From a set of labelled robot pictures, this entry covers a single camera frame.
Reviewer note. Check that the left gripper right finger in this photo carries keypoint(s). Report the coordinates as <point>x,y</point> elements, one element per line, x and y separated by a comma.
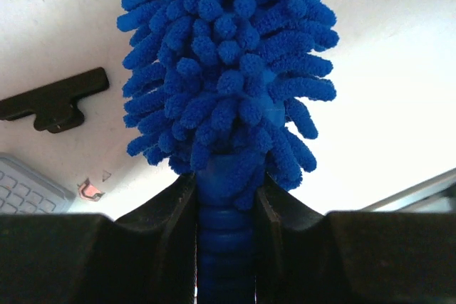
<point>350,256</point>

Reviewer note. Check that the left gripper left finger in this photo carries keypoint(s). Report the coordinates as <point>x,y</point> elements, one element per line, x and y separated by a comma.
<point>145,256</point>

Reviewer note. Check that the black T-shaped plastic part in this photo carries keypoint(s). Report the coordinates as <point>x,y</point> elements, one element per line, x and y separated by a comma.
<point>55,106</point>

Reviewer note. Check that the blue microfiber duster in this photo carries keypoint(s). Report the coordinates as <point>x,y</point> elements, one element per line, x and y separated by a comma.
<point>216,90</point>

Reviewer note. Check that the white black marker pen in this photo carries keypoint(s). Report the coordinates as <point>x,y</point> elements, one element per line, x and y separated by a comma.
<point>92,188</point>

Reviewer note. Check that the yellow grey calculator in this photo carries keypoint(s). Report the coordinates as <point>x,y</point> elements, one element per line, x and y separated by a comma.
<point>26,191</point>

